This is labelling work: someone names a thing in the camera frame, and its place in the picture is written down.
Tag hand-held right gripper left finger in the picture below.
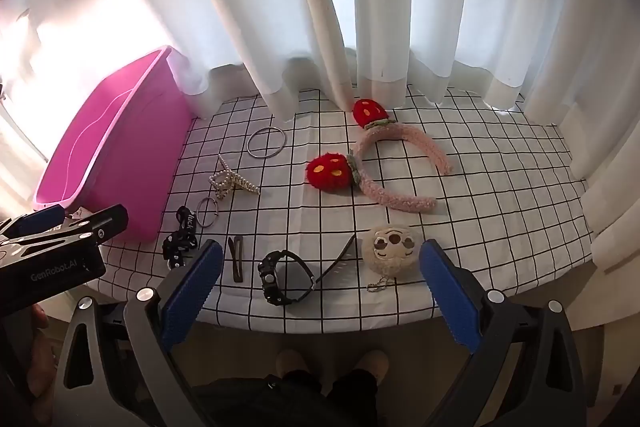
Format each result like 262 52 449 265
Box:
52 239 224 427

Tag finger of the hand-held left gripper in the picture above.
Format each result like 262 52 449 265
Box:
0 204 68 241
0 204 129 269

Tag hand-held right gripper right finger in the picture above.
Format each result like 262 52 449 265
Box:
419 239 586 427

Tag black snap hair clip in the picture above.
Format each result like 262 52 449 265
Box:
227 235 245 283

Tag black dotted ribbon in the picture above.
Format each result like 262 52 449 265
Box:
161 206 198 270

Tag beige plush sloth keychain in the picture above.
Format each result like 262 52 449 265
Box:
361 223 418 293

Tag black sport watch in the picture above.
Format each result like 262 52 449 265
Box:
257 249 321 306

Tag small silver ring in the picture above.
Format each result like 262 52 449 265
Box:
196 196 220 228

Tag pink plastic bin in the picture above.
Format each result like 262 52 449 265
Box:
32 46 193 242

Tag large silver bangle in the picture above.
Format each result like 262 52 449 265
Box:
246 125 287 159

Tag pink strawberry plush headband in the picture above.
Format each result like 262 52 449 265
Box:
306 98 453 214

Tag person's left hand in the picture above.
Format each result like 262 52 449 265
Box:
29 304 56 403

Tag white black grid tablecloth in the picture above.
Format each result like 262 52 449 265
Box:
95 84 596 335

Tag beige slipper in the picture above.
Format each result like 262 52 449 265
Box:
276 349 311 380
352 349 390 383

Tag pearl hair claw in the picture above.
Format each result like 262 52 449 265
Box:
209 154 261 200

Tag black comb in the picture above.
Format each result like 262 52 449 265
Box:
311 234 358 290

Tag person's dark pants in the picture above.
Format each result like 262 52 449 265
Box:
192 369 381 427

